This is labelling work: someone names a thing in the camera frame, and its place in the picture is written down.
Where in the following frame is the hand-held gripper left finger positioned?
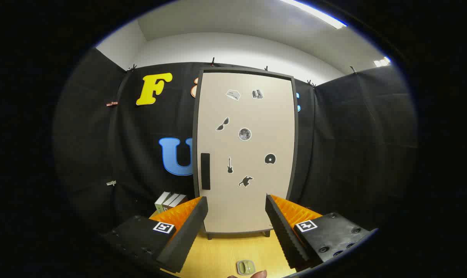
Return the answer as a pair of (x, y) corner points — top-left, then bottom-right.
(102, 196), (209, 274)

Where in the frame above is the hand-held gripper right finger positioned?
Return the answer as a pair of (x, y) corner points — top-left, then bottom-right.
(265, 194), (377, 271)

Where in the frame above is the small green dish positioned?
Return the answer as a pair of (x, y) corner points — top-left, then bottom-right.
(236, 259), (255, 276)

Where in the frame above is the dark grey cabinet body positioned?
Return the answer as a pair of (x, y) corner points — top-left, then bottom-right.
(192, 68), (299, 240)

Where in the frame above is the black backdrop cloth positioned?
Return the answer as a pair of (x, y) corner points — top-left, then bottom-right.
(52, 48), (418, 247)

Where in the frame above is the long ceiling light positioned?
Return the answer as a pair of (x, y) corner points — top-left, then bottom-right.
(280, 0), (348, 29)

